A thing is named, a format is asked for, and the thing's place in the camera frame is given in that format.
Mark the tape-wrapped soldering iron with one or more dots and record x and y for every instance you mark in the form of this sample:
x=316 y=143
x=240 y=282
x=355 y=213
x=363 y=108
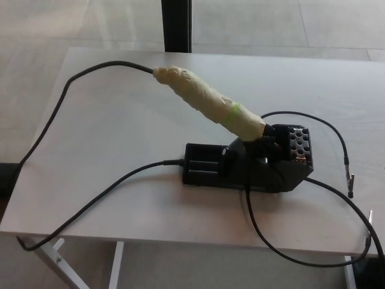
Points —
x=204 y=90

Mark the black soldering station base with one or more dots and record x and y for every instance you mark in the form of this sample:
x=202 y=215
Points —
x=210 y=168

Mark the black vertical pillar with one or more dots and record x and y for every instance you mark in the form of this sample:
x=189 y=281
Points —
x=177 y=24

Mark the white straight table leg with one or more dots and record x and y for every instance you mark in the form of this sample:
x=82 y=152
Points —
x=115 y=268
x=350 y=274

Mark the white diagonal table leg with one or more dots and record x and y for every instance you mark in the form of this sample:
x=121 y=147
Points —
x=51 y=256

